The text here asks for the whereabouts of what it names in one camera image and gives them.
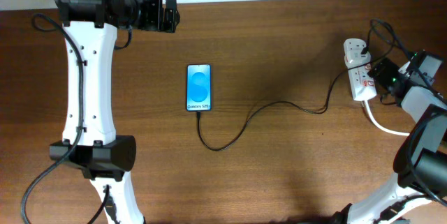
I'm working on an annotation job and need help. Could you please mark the black USB charging cable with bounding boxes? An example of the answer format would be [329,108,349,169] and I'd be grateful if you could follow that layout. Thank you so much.
[196,20,397,152]

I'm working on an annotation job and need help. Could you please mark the black left camera cable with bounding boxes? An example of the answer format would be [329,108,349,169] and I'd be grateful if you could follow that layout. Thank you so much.
[20,0,142,224]

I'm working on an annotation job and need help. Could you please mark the black right camera cable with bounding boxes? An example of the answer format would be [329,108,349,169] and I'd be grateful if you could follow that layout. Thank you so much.
[369,17,447,224]

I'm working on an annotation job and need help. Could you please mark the white power strip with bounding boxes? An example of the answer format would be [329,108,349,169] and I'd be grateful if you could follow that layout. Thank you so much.
[343,38,377,101]

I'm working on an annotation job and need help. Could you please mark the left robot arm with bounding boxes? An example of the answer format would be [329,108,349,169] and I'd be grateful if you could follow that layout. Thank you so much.
[50,0,180,223]

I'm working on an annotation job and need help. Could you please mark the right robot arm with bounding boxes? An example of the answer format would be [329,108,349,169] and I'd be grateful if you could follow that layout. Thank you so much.
[330,51,446,224]

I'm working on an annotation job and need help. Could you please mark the blue screen Galaxy smartphone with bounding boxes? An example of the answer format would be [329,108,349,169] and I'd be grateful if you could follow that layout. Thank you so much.
[186,64,212,112]

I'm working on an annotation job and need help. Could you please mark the white USB charger plug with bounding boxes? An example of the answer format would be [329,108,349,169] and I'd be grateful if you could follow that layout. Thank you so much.
[345,50,371,68]

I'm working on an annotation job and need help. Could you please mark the black camera cable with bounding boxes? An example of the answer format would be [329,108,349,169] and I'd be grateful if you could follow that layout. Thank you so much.
[20,0,142,224]
[369,17,447,224]

